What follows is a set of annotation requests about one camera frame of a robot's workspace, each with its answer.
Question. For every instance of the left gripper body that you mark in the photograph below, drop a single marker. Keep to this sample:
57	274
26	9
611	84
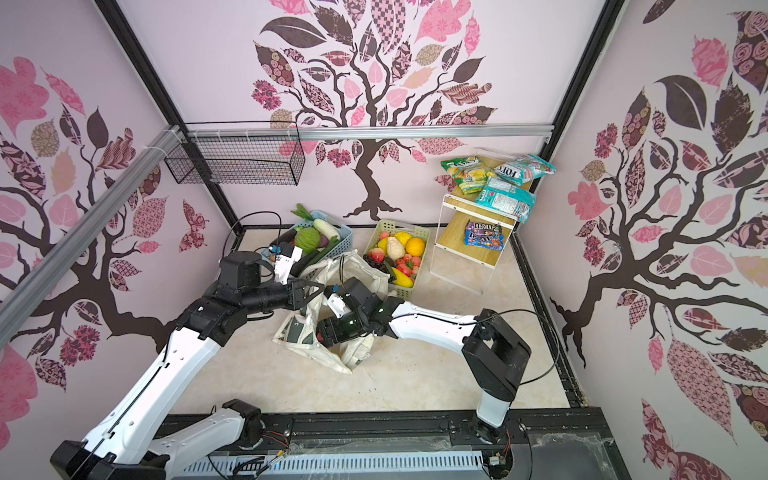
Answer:
278	296

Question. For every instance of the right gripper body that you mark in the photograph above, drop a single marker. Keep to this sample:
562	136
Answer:
347	328

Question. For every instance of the cream canvas grocery bag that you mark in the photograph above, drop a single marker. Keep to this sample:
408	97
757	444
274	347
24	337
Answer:
300	331

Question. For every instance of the black grape bunch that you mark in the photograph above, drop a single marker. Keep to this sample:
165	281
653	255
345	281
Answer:
380	266

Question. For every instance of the yellow lemon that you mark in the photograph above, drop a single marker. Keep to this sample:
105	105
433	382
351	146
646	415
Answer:
403	238

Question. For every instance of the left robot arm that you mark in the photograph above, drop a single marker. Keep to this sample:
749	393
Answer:
125	444

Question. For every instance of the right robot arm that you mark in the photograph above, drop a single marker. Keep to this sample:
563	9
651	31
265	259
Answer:
495	353

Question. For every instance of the blue candy bag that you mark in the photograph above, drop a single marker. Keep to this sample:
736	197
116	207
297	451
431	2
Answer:
484	235

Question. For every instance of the green yellow snack bag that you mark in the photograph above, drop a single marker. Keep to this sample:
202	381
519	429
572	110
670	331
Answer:
470	174

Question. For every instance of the teal white snack bag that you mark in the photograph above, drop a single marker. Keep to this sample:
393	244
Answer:
522	169

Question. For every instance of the green cucumber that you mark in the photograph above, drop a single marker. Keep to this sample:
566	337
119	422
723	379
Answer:
313	258

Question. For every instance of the green cabbage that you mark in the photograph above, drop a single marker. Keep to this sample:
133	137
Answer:
307	239

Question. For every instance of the red apple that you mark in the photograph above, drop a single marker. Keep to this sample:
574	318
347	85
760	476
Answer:
377	255

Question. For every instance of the beige pear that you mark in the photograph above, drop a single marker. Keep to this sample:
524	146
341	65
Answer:
394	249

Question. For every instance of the white daikon radish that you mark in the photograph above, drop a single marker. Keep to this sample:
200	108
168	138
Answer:
326	229

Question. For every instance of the blue plastic vegetable basket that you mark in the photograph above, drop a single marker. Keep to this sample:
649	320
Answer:
306	220

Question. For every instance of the green plastic fruit basket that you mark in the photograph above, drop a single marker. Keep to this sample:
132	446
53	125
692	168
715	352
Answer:
387	228

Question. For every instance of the orange fruit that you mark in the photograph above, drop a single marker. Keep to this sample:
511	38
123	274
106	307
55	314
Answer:
415	247

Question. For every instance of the white wooden shelf rack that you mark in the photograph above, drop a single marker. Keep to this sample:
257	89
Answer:
479	214

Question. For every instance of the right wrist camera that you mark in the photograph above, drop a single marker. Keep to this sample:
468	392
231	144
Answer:
335	301

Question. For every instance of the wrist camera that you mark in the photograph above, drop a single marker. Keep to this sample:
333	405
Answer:
335	301
286	256

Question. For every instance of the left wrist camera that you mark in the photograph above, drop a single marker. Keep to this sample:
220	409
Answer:
286	256

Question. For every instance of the black wire wall basket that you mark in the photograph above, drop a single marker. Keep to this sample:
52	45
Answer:
229	153

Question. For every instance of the white cable duct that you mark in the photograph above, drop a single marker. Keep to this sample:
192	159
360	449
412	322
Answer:
389	465

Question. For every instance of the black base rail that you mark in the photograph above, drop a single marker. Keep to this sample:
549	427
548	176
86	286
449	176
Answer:
571	443

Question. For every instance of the aluminium frame rail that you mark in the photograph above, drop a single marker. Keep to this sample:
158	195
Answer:
25	298

